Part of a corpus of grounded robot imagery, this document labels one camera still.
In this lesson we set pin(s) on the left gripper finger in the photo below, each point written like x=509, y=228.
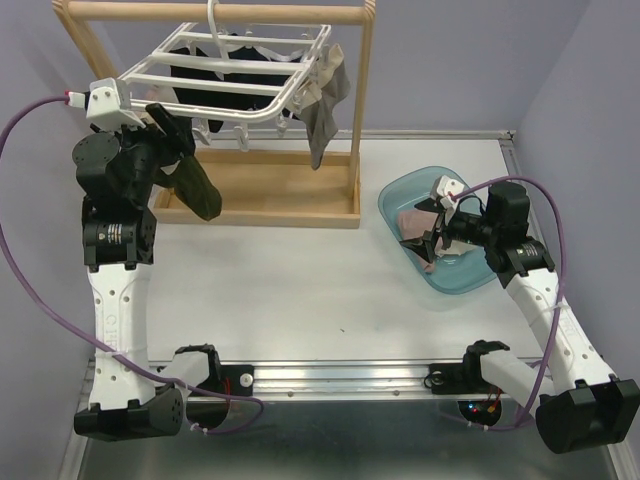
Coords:
x=142, y=117
x=177, y=130

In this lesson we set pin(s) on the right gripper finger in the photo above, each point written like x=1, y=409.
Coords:
x=423, y=246
x=428, y=205

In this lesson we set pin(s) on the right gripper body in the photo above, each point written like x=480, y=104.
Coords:
x=469, y=227

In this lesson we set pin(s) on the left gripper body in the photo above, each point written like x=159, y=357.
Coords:
x=148, y=149

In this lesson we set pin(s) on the pink mauve underwear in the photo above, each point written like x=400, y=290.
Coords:
x=413, y=224

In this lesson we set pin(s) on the dark green underwear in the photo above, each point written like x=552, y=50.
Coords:
x=191, y=185

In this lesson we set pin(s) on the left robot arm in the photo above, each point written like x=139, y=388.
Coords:
x=117, y=171

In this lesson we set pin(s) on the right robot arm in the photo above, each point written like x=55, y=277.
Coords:
x=575, y=398

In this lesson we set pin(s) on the light pink underwear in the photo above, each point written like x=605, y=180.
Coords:
x=161, y=94

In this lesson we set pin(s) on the white plastic clip hanger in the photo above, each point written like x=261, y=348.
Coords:
x=236, y=79

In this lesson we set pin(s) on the wooden clothes rack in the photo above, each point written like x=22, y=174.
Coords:
x=258, y=187

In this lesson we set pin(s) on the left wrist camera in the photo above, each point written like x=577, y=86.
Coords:
x=109, y=105

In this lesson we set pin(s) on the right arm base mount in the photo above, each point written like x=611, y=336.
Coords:
x=464, y=376

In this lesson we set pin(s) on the aluminium mounting rail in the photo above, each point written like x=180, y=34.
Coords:
x=320, y=377

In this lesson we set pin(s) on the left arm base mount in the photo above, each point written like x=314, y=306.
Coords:
x=231, y=379

